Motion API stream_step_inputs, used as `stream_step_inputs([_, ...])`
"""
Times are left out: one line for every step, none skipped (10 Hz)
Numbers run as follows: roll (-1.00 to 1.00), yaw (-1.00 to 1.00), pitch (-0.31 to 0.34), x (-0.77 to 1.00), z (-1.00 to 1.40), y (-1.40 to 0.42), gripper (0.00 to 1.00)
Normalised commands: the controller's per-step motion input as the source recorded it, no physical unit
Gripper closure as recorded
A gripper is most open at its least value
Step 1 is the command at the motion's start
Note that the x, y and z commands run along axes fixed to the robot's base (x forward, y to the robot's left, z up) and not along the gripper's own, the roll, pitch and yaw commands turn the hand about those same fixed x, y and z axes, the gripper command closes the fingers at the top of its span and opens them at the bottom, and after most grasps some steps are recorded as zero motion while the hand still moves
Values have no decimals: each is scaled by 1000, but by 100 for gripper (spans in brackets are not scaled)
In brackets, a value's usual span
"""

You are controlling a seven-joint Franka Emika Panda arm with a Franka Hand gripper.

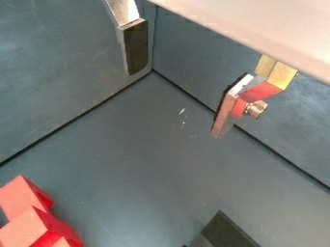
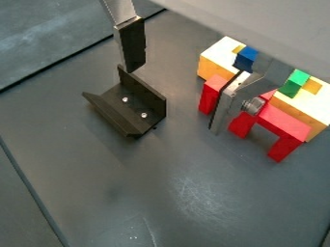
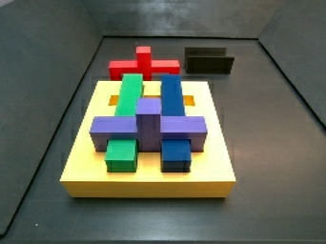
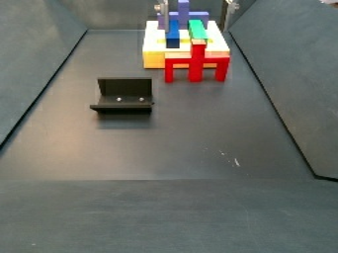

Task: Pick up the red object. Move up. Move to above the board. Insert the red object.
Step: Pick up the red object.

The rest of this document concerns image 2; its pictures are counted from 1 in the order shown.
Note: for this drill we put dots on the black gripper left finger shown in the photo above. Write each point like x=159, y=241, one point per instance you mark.
x=128, y=32

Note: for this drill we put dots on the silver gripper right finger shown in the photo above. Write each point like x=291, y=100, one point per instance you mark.
x=270, y=73

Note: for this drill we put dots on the red wooden block object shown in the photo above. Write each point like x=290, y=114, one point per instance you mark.
x=290, y=130

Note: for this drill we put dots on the yellow wooden board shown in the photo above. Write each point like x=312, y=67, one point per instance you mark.
x=308, y=106

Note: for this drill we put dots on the green wooden block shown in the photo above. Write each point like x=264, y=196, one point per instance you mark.
x=294, y=83

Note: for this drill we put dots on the blue wooden block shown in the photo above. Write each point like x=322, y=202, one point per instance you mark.
x=246, y=58

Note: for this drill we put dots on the black angled bracket holder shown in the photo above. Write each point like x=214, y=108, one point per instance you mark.
x=132, y=106

